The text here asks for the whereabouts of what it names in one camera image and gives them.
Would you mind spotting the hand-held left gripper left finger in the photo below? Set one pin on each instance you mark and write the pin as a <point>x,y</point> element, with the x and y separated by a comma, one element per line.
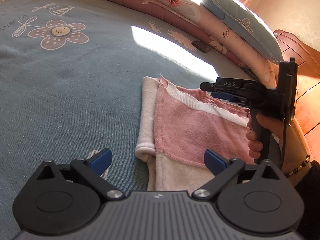
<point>102,161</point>

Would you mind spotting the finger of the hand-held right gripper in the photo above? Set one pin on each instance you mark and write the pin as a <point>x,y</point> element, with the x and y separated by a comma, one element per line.
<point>208,86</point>
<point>222,95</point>

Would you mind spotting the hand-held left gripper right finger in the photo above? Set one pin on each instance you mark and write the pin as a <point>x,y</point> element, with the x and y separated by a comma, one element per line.
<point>214,162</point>

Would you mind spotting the pink and cream knit sweater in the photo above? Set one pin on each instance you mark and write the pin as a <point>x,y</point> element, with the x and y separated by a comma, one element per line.
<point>187,120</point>

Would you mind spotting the person's right hand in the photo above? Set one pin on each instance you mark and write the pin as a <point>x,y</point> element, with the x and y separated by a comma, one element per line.
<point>290,145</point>

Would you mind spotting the black phone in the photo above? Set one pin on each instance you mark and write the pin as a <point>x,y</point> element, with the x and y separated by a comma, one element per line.
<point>201,46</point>

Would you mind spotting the wooden headboard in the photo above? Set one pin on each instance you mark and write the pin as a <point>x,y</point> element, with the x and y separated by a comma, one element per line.
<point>307,100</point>

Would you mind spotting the blue floral pillow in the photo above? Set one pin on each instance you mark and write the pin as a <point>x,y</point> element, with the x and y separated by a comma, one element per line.
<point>240,17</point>

